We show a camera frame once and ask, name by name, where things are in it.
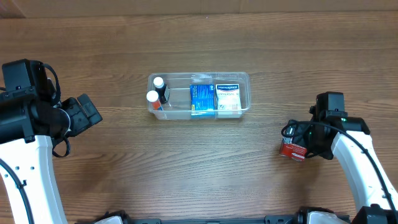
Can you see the orange tube white cap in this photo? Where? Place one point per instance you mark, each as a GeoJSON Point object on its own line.
{"type": "Point", "coordinates": [153, 98]}

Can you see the white Hansaplast plaster box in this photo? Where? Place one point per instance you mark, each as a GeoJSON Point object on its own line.
{"type": "Point", "coordinates": [228, 97]}

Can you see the blue VapoDrops lozenge box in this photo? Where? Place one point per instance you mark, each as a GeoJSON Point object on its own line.
{"type": "Point", "coordinates": [202, 101]}

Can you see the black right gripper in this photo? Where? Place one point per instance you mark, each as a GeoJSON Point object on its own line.
{"type": "Point", "coordinates": [296, 137]}

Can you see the dark bottle white cap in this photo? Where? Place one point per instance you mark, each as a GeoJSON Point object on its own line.
{"type": "Point", "coordinates": [162, 89]}

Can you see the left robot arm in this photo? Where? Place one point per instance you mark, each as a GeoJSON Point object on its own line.
{"type": "Point", "coordinates": [34, 121]}

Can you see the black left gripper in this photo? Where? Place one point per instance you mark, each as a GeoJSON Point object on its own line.
{"type": "Point", "coordinates": [79, 112]}

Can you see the red Panadol ActiFast box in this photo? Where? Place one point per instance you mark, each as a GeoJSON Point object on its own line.
{"type": "Point", "coordinates": [292, 150]}

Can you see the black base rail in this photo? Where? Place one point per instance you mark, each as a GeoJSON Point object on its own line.
{"type": "Point", "coordinates": [122, 217]}

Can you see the clear plastic container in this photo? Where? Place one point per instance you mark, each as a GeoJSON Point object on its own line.
{"type": "Point", "coordinates": [179, 105]}

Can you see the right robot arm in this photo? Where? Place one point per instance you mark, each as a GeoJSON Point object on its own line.
{"type": "Point", "coordinates": [332, 134]}

